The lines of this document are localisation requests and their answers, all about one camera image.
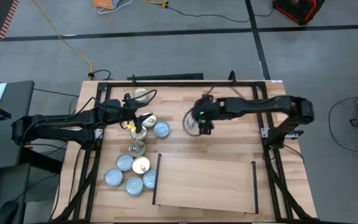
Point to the black frame clamp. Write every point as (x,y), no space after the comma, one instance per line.
(232,76)
(133,79)

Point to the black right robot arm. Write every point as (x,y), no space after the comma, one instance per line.
(259,105)

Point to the silver mounting bracket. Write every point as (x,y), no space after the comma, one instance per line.
(264,132)
(98,133)

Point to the black metal table frame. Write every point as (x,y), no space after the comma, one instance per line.
(182,84)

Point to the red black equipment case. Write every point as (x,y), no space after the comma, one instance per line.
(298,11)

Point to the black computer mouse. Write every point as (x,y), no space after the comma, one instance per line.
(6,212)

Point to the orange box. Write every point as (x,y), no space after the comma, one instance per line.
(107,3)

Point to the black low desk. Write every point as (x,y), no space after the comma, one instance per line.
(8,186)

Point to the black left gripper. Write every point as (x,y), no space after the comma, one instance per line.
(132,107)

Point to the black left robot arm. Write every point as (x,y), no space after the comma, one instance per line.
(57,130)

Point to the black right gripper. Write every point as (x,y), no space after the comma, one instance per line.
(208,109)

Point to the black flat bar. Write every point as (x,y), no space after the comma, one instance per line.
(165,76)

